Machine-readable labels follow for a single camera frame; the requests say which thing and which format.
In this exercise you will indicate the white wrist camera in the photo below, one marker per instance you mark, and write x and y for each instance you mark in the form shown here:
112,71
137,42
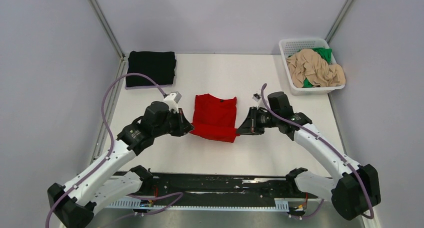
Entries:
174,99
259,101

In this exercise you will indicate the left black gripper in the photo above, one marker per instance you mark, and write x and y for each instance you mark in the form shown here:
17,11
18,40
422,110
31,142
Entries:
184,125

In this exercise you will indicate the right aluminium frame post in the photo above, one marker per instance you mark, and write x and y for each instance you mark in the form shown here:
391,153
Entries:
339,19

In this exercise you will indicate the left aluminium frame post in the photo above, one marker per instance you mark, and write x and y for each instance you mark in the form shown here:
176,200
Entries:
106,27

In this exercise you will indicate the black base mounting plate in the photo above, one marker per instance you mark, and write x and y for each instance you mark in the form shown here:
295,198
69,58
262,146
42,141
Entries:
222,191

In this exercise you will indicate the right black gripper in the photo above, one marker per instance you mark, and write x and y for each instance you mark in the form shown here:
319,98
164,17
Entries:
248,127

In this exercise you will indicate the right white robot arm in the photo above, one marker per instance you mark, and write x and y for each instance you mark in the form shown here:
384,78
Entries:
352,188

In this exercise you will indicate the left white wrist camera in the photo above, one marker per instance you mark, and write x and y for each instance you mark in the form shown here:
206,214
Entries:
174,99

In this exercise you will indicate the white plastic laundry basket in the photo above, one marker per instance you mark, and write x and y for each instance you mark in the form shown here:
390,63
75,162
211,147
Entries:
289,47

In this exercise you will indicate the red t-shirt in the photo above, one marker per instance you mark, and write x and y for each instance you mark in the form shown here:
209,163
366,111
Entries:
215,118

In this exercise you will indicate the folded black t-shirt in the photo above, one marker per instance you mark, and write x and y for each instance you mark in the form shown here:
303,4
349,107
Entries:
159,66

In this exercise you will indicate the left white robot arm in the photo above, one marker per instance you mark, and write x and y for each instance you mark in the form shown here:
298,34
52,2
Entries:
77,201

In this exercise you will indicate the green t-shirt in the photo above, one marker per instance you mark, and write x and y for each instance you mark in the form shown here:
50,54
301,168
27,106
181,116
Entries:
325,54

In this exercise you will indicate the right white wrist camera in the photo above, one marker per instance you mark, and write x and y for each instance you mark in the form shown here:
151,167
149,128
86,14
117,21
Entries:
259,101

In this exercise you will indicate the aluminium frame post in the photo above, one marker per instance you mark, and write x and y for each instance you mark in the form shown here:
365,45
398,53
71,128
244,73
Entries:
339,19
106,27

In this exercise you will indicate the beige t-shirt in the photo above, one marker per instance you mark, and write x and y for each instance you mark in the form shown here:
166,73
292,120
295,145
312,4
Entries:
308,64

